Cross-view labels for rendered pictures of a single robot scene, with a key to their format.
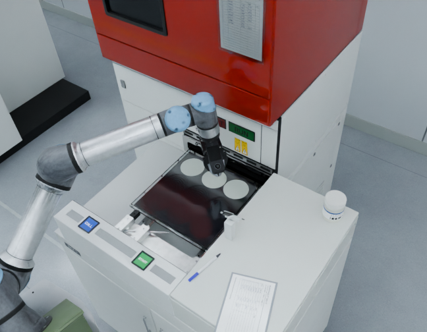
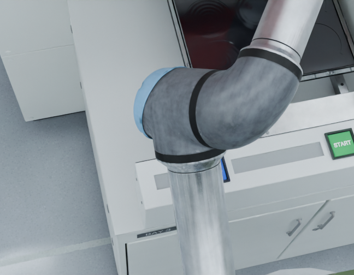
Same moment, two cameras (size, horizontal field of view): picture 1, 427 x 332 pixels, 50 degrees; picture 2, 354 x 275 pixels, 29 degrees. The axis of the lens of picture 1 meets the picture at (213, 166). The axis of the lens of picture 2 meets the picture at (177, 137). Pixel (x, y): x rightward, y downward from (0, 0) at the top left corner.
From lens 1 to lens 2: 1.22 m
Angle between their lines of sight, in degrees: 37
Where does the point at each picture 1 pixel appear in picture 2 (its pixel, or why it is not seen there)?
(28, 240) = (230, 260)
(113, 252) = (294, 171)
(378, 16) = not seen: outside the picture
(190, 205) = not seen: hidden behind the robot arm
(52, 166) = (272, 110)
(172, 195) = (229, 38)
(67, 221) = not seen: hidden behind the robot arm
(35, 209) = (215, 210)
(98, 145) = (305, 18)
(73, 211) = (160, 176)
